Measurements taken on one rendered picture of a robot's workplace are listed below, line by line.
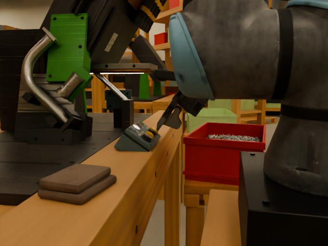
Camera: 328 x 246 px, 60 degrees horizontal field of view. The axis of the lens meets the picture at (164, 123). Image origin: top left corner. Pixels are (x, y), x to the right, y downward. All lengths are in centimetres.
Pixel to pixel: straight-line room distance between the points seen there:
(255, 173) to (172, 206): 135
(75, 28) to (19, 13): 1118
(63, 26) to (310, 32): 73
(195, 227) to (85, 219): 48
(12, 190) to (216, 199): 35
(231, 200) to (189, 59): 31
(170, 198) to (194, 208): 95
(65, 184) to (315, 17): 38
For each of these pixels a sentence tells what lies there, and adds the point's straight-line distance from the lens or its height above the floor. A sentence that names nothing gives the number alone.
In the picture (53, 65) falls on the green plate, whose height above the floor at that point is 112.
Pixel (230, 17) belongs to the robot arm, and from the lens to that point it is 36.
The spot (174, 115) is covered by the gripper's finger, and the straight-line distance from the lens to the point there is 78.
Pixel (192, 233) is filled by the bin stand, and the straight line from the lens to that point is 83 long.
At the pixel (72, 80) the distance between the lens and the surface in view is 84.
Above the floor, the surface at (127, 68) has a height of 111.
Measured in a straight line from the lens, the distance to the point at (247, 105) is 360.
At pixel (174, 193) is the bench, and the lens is 172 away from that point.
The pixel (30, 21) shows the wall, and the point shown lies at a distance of 1180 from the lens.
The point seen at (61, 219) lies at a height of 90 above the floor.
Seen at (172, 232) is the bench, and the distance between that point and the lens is 183.
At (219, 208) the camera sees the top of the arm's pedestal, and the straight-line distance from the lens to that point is 53.
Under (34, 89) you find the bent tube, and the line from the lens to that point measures 89.
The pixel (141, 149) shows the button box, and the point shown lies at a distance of 70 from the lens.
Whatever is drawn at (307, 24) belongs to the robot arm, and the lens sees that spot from 37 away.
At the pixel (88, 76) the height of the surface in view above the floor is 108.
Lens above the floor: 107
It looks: 8 degrees down
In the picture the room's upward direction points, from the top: straight up
